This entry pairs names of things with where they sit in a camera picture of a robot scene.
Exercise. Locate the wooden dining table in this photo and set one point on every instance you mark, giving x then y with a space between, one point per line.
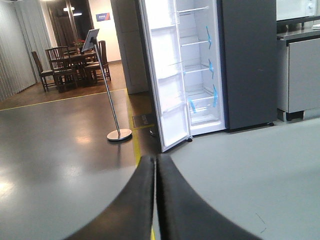
68 69

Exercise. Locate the clear fridge crisper drawer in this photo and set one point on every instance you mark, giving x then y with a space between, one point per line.
203 110

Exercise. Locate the white fridge door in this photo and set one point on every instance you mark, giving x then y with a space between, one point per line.
161 34

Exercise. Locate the grey kitchen cabinets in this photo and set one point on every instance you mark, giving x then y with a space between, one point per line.
298 68

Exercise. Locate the grey fridge body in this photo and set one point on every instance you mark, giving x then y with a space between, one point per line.
229 52

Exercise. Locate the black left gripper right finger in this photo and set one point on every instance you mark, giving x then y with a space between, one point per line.
183 214

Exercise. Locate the wooden chair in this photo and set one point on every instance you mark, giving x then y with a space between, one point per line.
42 73

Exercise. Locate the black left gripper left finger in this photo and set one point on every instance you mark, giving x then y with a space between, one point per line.
130 215

